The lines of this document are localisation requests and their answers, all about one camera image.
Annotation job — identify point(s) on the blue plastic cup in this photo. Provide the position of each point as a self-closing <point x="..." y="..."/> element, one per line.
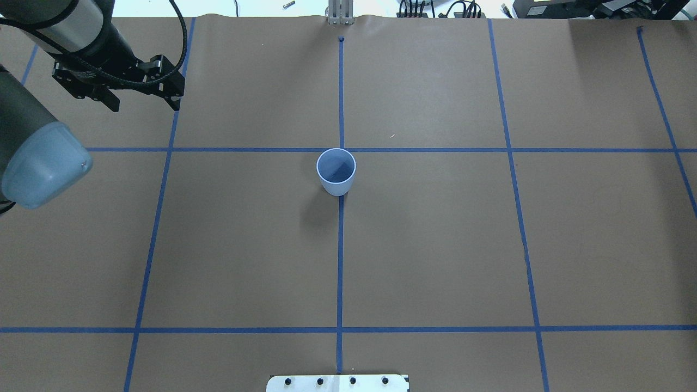
<point x="336" y="168"/>

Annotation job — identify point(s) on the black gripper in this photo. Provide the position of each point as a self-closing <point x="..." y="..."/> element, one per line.
<point x="116" y="48"/>

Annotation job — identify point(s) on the aluminium frame post right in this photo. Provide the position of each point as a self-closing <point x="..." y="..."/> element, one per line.
<point x="340" y="12"/>

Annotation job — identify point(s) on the black monitor on stand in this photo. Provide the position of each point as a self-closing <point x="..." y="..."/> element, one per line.
<point x="615" y="10"/>

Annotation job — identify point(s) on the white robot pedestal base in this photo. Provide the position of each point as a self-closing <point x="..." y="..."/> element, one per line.
<point x="356" y="382"/>

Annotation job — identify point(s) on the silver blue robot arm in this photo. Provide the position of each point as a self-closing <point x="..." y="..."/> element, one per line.
<point x="41" y="157"/>

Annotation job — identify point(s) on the black power strip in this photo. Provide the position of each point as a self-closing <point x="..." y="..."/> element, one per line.
<point x="440" y="9"/>

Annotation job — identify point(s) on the brown paper table cover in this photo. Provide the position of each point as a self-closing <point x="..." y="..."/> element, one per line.
<point x="522" y="216"/>

